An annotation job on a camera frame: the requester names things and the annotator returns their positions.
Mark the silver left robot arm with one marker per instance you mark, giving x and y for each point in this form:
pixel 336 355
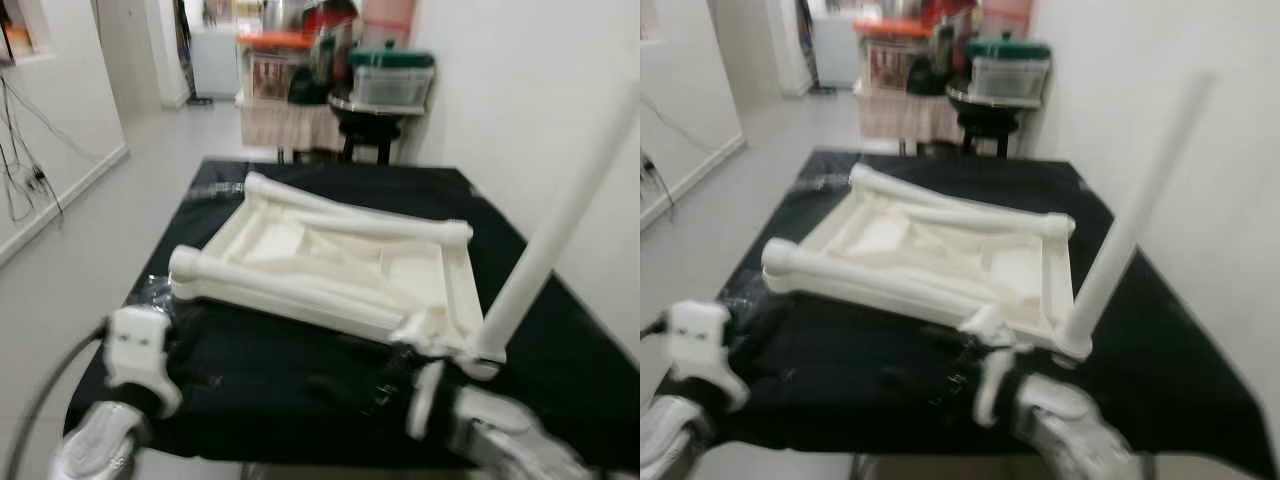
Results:
pixel 670 445
pixel 95 450

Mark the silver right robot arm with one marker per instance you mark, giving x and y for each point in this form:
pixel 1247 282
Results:
pixel 1070 430
pixel 500 440

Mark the white plastic children table top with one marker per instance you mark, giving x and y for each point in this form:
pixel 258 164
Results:
pixel 940 250
pixel 330 260

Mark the black tablecloth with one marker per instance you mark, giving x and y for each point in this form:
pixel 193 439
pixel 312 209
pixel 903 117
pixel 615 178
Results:
pixel 300 400
pixel 880 400

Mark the clear plastic wrap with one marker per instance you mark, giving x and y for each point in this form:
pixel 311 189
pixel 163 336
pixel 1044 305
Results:
pixel 832 180
pixel 225 187

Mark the clear tape patch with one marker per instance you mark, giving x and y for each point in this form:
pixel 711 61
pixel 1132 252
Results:
pixel 745 290
pixel 155 290

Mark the table with beige cloth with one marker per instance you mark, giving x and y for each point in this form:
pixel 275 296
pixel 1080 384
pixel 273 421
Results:
pixel 905 115
pixel 290 125

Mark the clear container with green lid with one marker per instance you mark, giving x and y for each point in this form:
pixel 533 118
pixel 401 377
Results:
pixel 390 85
pixel 1010 75

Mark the black bag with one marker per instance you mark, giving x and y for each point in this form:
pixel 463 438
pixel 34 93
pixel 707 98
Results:
pixel 315 85
pixel 930 75

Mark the black round floor base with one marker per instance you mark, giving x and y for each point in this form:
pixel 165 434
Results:
pixel 824 91
pixel 198 100

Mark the box with orange lid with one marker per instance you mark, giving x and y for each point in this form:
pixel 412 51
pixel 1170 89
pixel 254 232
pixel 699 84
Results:
pixel 885 65
pixel 270 75

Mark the white fridge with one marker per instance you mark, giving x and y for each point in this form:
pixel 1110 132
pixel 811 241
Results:
pixel 215 60
pixel 835 50

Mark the red translucent container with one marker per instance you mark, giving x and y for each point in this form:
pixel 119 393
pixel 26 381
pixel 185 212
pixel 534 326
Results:
pixel 385 20
pixel 1005 15

